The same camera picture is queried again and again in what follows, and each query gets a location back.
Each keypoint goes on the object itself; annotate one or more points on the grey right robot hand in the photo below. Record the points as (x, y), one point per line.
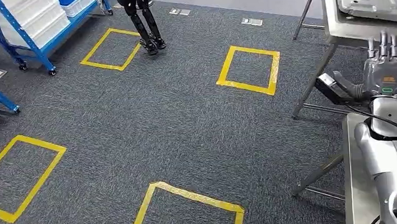
(386, 74)

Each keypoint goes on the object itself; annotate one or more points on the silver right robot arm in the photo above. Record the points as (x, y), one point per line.
(388, 169)

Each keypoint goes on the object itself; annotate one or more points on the steel workbench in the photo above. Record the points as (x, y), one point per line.
(343, 28)
(355, 184)

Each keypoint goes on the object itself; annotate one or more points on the yellow floor tape square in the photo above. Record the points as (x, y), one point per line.
(189, 195)

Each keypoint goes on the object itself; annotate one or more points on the black robot legs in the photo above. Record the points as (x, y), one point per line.
(144, 25)

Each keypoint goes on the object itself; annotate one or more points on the white plastic crate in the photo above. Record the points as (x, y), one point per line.
(53, 32)
(26, 5)
(79, 8)
(40, 18)

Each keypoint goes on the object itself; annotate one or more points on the blue wheeled shelf rack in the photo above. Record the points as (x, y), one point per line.
(24, 38)

